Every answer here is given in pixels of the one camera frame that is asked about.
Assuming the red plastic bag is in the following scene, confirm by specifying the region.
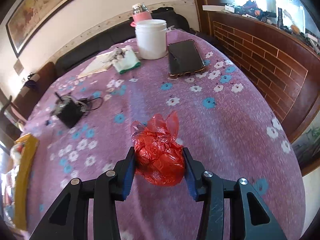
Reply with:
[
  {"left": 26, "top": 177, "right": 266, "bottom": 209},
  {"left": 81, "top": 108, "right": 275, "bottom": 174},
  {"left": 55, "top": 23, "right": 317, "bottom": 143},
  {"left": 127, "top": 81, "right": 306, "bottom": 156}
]
[{"left": 131, "top": 111, "right": 185, "bottom": 186}]

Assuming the black sofa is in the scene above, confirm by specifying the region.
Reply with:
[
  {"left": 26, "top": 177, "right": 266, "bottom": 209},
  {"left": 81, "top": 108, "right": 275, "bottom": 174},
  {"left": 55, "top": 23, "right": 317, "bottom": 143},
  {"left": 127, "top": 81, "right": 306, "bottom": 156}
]
[{"left": 55, "top": 7, "right": 190, "bottom": 77}]

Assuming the black smartphone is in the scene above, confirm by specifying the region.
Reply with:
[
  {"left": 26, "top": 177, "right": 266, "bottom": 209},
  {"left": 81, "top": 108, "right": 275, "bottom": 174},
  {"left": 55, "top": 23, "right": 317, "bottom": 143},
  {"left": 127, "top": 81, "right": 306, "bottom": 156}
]
[{"left": 168, "top": 39, "right": 205, "bottom": 77}]

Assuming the paper notebook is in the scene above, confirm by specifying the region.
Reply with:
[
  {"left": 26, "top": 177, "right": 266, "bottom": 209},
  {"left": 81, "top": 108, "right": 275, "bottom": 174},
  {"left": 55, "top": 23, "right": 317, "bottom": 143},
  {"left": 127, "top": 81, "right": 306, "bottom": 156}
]
[{"left": 77, "top": 48, "right": 121, "bottom": 79}]

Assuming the framed painting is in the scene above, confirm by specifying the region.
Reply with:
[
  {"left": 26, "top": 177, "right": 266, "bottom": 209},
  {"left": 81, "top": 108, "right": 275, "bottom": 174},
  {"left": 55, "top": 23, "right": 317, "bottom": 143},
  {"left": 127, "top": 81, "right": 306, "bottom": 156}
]
[{"left": 6, "top": 0, "right": 72, "bottom": 56}]

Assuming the brown armchair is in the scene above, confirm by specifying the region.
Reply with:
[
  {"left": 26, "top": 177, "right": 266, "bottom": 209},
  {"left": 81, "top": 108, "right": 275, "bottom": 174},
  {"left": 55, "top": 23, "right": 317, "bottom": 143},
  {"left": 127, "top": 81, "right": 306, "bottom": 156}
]
[{"left": 11, "top": 62, "right": 57, "bottom": 120}]

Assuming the pink thermos bottle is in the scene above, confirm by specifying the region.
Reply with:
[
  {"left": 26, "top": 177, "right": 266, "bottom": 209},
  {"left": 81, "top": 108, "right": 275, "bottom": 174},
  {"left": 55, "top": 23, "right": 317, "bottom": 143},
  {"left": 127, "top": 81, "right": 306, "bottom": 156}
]
[{"left": 130, "top": 3, "right": 152, "bottom": 28}]

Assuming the white plastic jar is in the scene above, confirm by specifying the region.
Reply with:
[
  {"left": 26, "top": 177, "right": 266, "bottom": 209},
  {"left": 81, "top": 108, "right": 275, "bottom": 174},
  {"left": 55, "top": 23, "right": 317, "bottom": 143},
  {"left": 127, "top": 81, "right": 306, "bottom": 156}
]
[{"left": 135, "top": 19, "right": 167, "bottom": 60}]

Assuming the yellow cardboard box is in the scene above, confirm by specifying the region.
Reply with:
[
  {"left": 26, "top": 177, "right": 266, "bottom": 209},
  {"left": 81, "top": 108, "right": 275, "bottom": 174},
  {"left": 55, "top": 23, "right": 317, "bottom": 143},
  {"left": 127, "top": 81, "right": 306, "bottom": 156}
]
[{"left": 14, "top": 133, "right": 39, "bottom": 231}]

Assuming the black electric motor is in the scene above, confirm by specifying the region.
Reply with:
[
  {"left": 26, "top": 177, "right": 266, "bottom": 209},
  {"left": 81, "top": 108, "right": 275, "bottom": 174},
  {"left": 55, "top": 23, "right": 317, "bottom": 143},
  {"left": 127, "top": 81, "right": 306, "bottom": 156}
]
[{"left": 50, "top": 92, "right": 104, "bottom": 129}]

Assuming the purple floral tablecloth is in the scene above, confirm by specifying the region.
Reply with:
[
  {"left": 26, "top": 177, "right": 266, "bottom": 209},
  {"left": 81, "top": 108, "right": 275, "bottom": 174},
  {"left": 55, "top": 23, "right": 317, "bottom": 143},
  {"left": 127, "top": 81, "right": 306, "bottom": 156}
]
[{"left": 25, "top": 30, "right": 305, "bottom": 239}]

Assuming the white work glove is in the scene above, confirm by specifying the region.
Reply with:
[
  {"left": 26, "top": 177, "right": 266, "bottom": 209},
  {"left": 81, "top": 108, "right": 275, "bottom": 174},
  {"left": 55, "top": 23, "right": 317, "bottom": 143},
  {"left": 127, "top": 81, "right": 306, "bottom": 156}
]
[{"left": 111, "top": 46, "right": 141, "bottom": 74}]

